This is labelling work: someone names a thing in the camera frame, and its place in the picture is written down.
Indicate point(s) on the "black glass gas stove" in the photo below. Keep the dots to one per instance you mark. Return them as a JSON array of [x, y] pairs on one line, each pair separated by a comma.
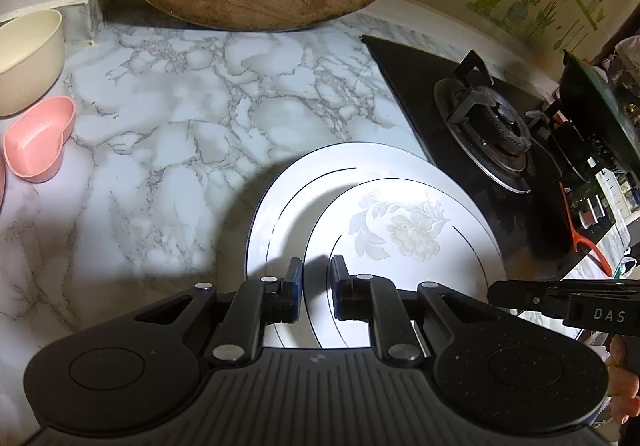
[[415, 90]]

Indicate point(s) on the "white floral plate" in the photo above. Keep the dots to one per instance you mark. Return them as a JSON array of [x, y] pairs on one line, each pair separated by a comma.
[[400, 251]]

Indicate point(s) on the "crumpled plastic bag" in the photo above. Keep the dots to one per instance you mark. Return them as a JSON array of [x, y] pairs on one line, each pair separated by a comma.
[[627, 55]]

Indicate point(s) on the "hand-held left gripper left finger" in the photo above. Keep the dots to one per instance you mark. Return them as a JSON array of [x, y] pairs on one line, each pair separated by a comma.
[[296, 287]]

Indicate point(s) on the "pink heart-shaped bowl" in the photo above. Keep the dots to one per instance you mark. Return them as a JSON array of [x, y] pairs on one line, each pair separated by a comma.
[[40, 160]]

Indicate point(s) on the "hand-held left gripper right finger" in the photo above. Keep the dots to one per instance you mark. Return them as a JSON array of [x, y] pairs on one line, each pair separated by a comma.
[[340, 292]]

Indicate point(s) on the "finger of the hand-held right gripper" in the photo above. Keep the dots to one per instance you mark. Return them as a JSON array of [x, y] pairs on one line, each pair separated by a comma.
[[520, 294]]

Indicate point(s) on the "cream bowl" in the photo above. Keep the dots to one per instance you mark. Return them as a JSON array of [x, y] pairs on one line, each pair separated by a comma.
[[30, 75]]

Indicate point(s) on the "black wok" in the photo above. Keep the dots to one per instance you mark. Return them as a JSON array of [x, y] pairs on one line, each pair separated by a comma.
[[600, 95]]

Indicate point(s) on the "person's right hand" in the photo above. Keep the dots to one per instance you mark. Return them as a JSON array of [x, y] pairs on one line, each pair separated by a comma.
[[627, 376]]

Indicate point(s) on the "gas burner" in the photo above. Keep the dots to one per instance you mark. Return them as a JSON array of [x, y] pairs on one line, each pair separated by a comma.
[[482, 125], [565, 140]]

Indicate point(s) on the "large white plate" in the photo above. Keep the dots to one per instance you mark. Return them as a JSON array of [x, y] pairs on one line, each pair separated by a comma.
[[300, 186]]

